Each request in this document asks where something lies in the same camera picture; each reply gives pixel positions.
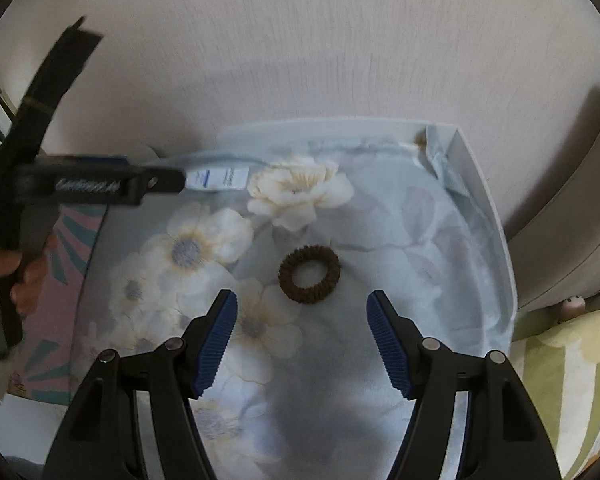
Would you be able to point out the light blue floral blanket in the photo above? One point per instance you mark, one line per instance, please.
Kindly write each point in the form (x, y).
(380, 240)

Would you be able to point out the cardboard box with sunburst print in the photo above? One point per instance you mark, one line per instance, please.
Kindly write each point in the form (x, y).
(65, 280)

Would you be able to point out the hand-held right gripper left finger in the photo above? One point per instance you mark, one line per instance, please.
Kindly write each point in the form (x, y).
(215, 345)

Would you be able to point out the small doll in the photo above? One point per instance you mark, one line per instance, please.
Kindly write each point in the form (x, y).
(573, 306)

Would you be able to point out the white tray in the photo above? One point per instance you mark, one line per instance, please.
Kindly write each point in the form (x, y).
(480, 195)

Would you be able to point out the beige cushion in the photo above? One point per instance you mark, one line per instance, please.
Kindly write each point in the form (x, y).
(570, 210)

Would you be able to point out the person's left hand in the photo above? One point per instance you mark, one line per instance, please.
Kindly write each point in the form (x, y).
(27, 285)

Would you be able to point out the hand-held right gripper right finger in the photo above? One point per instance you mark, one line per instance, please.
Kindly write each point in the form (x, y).
(387, 345)

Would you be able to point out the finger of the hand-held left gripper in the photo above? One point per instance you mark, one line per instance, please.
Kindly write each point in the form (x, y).
(130, 182)

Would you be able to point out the yellow-green striped pillow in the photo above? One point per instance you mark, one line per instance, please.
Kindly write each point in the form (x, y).
(565, 400)

